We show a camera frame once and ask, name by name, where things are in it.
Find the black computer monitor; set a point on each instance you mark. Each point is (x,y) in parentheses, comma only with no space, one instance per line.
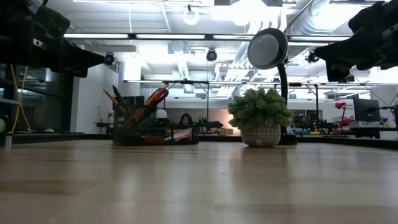
(367,110)

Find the black background robot arm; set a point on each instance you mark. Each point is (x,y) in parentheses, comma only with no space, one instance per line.
(210,124)

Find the red desk lamp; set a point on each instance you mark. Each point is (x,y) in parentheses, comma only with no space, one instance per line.
(340,105)

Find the green artificial potted plant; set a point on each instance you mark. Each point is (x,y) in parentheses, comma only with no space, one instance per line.
(258,109)

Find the white globe lamp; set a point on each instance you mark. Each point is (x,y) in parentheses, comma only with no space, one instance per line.
(161,114)

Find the black ceiling spotlight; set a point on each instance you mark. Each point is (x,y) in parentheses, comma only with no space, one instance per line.
(109,59)
(310,58)
(211,55)

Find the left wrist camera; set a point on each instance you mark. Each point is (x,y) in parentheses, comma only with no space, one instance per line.
(51,21)

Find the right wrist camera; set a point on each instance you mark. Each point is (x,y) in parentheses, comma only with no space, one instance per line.
(363,18)

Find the black mesh desk organizer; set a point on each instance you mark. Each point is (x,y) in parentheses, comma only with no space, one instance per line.
(124,133)

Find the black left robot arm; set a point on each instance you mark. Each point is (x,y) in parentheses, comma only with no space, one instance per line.
(9,37)

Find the black aluminium table frame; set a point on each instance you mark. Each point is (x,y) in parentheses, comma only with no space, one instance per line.
(62,137)

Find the black background desk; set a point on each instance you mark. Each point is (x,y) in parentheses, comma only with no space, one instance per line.
(373,129)

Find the black desk lamp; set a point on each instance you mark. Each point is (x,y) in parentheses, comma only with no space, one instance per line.
(267,49)

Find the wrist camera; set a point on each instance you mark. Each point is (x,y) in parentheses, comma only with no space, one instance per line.
(363,18)
(51,21)

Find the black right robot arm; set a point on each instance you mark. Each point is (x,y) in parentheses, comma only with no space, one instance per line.
(393,31)

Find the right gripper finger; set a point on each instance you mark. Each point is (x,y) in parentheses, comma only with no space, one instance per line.
(340,45)
(340,56)

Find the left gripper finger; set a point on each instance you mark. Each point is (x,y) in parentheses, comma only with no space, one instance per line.
(82,62)
(84,53)

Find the person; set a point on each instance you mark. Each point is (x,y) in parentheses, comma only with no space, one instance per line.
(186,119)

